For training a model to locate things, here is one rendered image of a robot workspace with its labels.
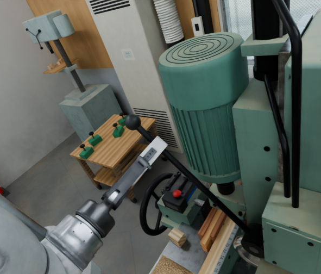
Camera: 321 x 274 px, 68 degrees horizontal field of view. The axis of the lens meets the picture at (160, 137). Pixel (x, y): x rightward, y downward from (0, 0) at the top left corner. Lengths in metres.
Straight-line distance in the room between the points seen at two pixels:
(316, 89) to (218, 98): 0.17
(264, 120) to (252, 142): 0.06
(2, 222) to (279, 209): 0.38
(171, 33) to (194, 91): 1.55
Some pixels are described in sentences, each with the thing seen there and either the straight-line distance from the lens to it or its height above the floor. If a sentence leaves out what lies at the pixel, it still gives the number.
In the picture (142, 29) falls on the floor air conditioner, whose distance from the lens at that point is 1.97.
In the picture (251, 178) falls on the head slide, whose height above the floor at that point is 1.24.
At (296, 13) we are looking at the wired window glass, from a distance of 1.90.
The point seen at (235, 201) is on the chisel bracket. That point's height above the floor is 1.07.
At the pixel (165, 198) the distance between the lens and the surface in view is 0.86.
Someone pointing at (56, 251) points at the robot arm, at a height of 1.35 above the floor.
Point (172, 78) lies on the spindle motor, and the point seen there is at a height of 1.49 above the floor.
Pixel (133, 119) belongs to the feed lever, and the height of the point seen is 1.42.
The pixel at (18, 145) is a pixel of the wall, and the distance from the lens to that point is 3.56.
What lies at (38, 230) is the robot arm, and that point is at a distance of 1.02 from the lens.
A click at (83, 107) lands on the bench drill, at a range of 2.71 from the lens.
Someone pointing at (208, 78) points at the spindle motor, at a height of 1.48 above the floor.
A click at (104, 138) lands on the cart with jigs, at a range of 2.28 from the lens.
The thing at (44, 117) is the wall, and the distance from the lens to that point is 3.64.
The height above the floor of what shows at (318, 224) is 1.30.
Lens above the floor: 1.66
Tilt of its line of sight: 35 degrees down
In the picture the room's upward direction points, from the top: 20 degrees counter-clockwise
